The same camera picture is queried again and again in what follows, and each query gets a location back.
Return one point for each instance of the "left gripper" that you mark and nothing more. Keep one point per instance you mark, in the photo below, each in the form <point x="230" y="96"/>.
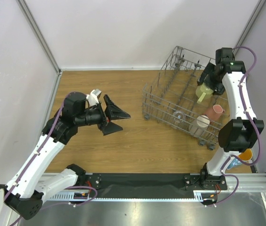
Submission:
<point x="112" y="112"/>

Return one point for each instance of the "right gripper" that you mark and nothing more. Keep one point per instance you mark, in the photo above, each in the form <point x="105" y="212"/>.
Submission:
<point x="208" y="76"/>

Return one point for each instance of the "yellow mug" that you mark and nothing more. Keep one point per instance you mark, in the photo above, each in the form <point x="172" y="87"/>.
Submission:
<point x="203" y="92"/>

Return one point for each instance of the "pink patterned mug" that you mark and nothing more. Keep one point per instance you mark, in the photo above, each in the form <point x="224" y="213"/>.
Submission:
<point x="214" y="112"/>

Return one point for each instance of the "beige plastic cup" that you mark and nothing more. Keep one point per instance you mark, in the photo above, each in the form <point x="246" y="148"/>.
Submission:
<point x="199" y="125"/>

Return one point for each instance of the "clear plastic cup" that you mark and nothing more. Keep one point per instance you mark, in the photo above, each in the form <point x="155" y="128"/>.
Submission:
<point x="178" y="120"/>

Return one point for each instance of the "blue mug orange inside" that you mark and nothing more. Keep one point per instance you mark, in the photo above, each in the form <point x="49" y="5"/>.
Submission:
<point x="245" y="157"/>

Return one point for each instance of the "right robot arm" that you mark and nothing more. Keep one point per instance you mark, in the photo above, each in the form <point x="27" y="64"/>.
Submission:
<point x="243" y="130"/>

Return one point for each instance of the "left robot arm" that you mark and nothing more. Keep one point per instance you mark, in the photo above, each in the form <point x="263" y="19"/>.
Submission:
<point x="24" y="194"/>

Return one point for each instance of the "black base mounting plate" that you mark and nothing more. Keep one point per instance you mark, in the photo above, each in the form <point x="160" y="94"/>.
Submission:
<point x="186" y="181"/>

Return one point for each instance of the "grey wire dish rack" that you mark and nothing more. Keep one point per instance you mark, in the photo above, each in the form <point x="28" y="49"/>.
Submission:
<point x="174" y="89"/>

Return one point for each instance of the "right aluminium frame post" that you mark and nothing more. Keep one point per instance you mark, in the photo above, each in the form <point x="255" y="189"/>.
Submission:
<point x="250" y="23"/>

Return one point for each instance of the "aluminium frame post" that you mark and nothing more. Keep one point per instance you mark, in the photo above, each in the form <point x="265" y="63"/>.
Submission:
<point x="250" y="23"/>
<point x="38" y="34"/>

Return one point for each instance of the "grey cable duct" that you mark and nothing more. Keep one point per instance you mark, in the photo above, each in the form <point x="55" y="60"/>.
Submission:
<point x="135" y="196"/>

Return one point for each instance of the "left aluminium frame post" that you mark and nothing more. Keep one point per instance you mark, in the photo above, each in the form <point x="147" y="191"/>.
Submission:
<point x="38" y="34"/>

